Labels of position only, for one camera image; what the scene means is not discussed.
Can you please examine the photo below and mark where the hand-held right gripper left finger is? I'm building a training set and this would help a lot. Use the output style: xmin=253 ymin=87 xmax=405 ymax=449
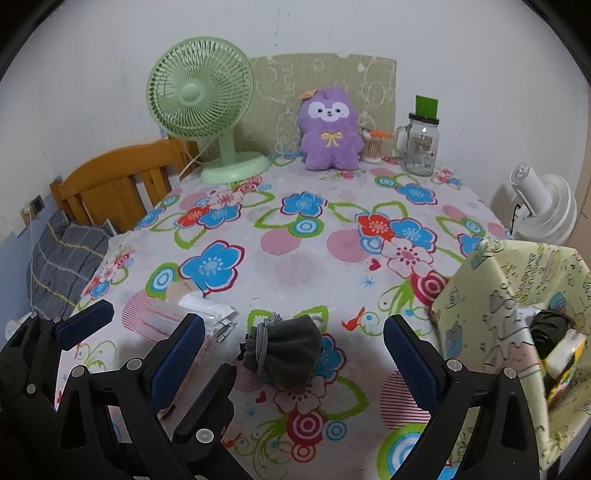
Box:
xmin=51 ymin=313 xmax=206 ymax=480

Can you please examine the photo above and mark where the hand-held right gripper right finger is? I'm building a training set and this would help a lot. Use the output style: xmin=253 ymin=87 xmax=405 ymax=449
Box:
xmin=383 ymin=315 xmax=541 ymax=480

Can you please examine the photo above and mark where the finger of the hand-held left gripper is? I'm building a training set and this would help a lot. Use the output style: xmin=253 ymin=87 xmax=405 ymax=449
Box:
xmin=0 ymin=299 xmax=115 ymax=444
xmin=173 ymin=363 xmax=251 ymax=480

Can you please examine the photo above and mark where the clear plastic packet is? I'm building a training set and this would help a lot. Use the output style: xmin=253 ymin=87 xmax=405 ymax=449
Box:
xmin=124 ymin=281 xmax=238 ymax=365

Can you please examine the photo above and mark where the yellow printed fabric storage box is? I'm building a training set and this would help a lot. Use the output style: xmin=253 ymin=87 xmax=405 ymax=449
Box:
xmin=429 ymin=235 xmax=591 ymax=474

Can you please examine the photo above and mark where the grey drawstring pouch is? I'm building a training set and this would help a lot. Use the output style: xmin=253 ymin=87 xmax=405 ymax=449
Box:
xmin=238 ymin=312 xmax=324 ymax=389

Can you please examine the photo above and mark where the colourful cartoon tissue pack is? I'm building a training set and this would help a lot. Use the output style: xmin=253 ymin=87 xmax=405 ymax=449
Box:
xmin=542 ymin=330 xmax=587 ymax=407

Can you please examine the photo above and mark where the grey plaid blanket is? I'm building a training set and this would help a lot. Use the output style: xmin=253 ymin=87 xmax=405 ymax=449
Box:
xmin=28 ymin=210 xmax=116 ymax=319

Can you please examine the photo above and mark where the white standing fan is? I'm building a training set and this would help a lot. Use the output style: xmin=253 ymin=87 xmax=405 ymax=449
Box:
xmin=489 ymin=162 xmax=578 ymax=245

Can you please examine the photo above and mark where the glass jar mug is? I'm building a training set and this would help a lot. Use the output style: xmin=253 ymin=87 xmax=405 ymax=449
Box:
xmin=392 ymin=115 xmax=440 ymax=177

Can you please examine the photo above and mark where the cotton swab container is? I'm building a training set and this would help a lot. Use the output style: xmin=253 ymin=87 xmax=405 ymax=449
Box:
xmin=361 ymin=124 xmax=394 ymax=164

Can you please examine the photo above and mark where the purple plush toy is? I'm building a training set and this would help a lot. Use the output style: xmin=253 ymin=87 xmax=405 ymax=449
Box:
xmin=297 ymin=88 xmax=364 ymax=171

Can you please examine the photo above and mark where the green desk fan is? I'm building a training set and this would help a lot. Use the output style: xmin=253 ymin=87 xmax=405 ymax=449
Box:
xmin=146 ymin=38 xmax=271 ymax=185

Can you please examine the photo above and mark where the green plastic cap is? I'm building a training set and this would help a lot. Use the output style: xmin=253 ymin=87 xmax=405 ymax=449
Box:
xmin=414 ymin=95 xmax=440 ymax=120

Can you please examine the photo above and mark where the green patterned board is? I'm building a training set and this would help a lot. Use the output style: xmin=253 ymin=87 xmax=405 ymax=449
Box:
xmin=249 ymin=53 xmax=398 ymax=160

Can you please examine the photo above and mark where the green fan power cable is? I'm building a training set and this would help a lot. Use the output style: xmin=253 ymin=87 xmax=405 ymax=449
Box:
xmin=178 ymin=136 xmax=204 ymax=181

